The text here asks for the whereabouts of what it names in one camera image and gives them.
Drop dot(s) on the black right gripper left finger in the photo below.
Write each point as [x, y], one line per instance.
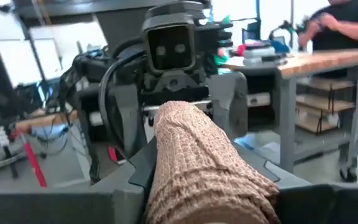
[57, 208]

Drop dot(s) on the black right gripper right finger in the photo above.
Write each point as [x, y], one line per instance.
[322, 205]

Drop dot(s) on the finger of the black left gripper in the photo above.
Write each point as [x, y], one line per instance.
[126, 118]
[230, 102]

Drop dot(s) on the beige elastic bandage roll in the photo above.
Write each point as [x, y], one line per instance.
[204, 161]

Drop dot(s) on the red stick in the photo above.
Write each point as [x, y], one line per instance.
[34, 161]

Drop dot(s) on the white panel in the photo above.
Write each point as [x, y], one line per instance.
[17, 62]
[73, 40]

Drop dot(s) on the wooden workbench with shelves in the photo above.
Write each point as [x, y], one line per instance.
[322, 60]

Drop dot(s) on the person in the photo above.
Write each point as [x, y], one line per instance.
[337, 31]

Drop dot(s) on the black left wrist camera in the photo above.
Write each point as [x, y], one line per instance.
[169, 46]

